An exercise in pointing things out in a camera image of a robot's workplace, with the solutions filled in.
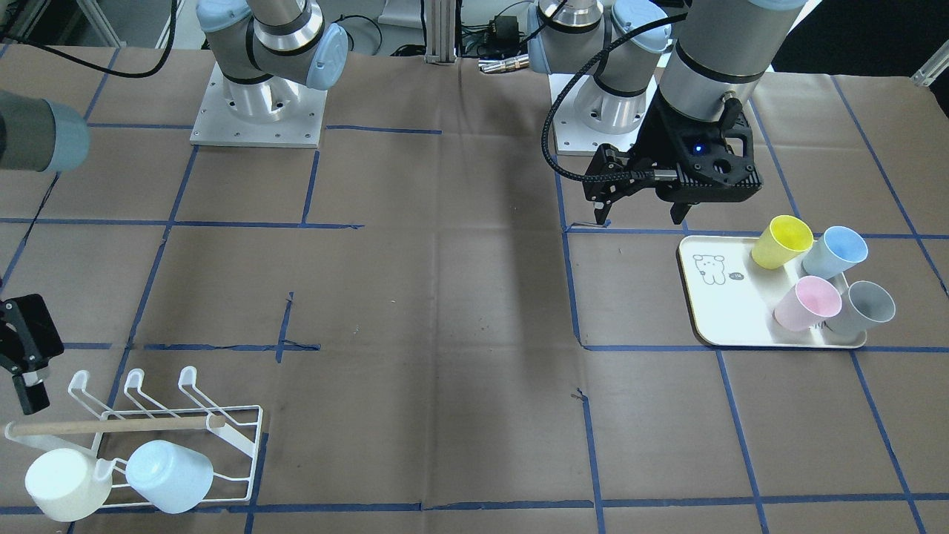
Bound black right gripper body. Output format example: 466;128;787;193
1;294;65;378

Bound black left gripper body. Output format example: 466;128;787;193
583;93;762;206

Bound white cream cup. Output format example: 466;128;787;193
24;447;114;523

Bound light blue cup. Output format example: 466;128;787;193
125;440;214;514

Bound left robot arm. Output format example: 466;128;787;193
526;1;804;225

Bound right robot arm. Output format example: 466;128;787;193
2;44;345;419

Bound yellow cup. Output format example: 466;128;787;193
750;215;814;270

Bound pink cup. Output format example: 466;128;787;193
773;276;843;332

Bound grey cup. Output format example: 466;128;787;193
826;280;897;337

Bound white plastic tray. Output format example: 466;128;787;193
678;234;867;349

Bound black power adapter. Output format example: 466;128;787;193
485;15;520;53

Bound white wire cup rack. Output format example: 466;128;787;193
4;366;264;506

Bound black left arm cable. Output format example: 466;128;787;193
543;11;690;182

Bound aluminium frame post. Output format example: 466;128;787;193
420;1;461;65

